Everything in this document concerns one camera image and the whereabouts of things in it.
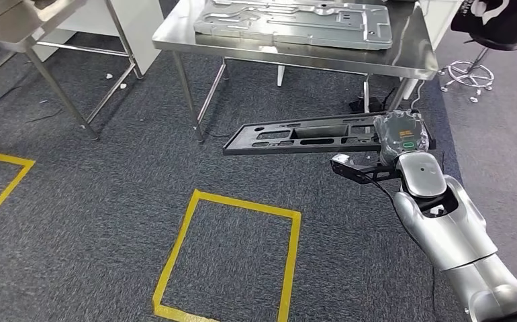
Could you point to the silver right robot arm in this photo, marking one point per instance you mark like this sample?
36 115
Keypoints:
445 235

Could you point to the chrome stool with black seat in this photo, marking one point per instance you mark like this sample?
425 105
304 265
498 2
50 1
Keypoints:
503 42

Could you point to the stainless steel workbench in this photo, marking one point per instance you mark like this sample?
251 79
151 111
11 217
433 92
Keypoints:
174 31

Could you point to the stainless steel table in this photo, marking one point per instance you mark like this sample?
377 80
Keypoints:
27 22

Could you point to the grey stamped metal panel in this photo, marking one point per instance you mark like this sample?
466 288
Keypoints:
285 22

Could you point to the white cabinet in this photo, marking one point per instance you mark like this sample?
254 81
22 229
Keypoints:
143 26

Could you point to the black cloth with white logo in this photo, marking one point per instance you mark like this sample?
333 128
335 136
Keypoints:
507 17

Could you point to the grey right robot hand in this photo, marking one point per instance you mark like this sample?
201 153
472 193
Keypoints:
403 133

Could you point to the black license plate frame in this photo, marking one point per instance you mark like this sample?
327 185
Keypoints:
240 144

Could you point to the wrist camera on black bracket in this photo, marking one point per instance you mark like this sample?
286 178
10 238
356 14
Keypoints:
356 171

